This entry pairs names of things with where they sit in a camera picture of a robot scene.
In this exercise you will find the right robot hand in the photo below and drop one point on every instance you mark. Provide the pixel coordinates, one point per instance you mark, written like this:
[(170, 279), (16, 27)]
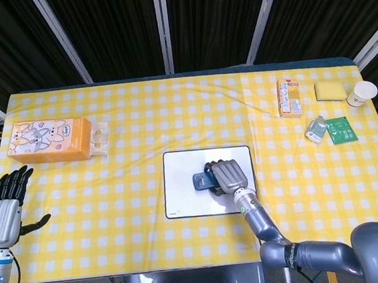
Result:
[(228, 178)]

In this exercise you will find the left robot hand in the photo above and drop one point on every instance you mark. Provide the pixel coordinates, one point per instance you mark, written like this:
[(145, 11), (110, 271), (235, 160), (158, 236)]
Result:
[(2, 218)]

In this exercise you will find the blue whiteboard eraser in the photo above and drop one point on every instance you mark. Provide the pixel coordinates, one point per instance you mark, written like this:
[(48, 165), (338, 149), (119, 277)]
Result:
[(204, 181)]

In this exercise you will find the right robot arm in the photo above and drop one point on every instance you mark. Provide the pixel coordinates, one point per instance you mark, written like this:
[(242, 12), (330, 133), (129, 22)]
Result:
[(305, 247)]

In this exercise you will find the yellow checkered tablecloth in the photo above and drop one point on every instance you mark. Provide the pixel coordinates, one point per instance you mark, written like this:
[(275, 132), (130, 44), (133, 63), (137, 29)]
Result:
[(192, 168)]

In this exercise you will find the orange cartoon tissue box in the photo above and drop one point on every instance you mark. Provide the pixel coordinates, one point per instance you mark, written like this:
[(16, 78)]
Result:
[(50, 140)]

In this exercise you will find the small wrapped packet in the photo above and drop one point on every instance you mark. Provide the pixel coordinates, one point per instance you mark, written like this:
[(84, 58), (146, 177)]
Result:
[(316, 129)]

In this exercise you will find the orange biscuit box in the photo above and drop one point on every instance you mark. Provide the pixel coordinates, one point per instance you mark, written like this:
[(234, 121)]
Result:
[(289, 98)]

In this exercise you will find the green sachet packet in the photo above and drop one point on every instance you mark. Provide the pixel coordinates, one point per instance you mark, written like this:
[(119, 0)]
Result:
[(341, 130)]

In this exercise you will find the yellow sponge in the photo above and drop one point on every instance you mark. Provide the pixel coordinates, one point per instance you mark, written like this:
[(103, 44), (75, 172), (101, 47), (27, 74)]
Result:
[(330, 90)]

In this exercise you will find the white paper cup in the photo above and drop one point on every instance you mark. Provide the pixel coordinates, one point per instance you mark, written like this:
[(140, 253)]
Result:
[(361, 93)]

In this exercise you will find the white whiteboard black frame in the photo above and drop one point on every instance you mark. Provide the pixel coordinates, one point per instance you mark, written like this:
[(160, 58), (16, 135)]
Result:
[(183, 182)]

